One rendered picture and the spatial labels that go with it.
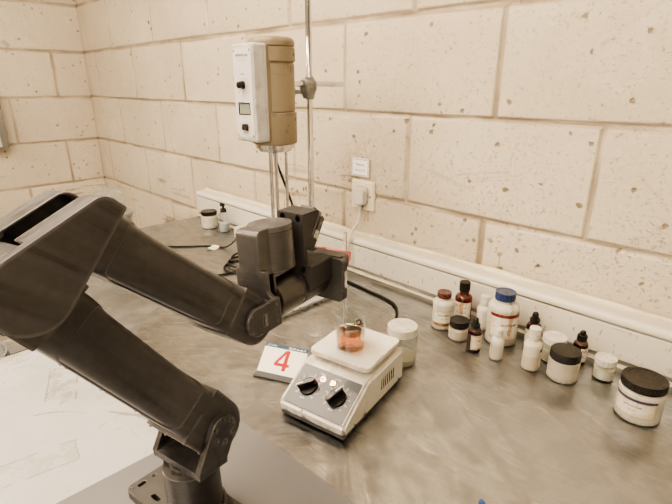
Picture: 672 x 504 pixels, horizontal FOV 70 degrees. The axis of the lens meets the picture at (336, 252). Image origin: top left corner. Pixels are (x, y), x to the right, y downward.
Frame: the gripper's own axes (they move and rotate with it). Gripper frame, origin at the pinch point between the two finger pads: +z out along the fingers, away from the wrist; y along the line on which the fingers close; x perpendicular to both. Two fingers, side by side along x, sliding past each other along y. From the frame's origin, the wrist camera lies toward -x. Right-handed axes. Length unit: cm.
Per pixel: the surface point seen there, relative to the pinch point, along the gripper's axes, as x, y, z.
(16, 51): -41, 232, 68
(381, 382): 21.3, -7.3, 0.2
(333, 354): 17.0, 0.6, -2.7
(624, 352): 22, -42, 35
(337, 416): 22.3, -5.0, -10.2
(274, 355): 23.2, 15.4, -0.7
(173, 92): -23, 132, 78
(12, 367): 26, 59, -28
